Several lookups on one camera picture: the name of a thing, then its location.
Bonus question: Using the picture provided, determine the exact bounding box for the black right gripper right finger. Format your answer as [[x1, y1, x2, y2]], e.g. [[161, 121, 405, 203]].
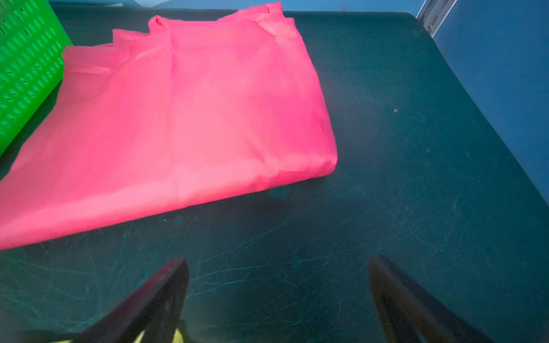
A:
[[367, 256, 493, 342]]

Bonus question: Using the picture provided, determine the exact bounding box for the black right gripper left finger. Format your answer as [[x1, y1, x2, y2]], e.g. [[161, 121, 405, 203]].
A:
[[25, 258, 190, 343]]

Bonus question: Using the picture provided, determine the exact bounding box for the pink raincoat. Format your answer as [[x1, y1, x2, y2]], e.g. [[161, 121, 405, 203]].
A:
[[1, 2, 337, 249]]

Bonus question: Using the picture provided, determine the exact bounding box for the green plastic basket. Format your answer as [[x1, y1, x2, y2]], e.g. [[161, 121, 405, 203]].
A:
[[1, 0, 71, 152]]

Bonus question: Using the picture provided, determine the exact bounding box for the aluminium frame post right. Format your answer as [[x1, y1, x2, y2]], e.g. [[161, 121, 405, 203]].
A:
[[415, 0, 458, 37]]

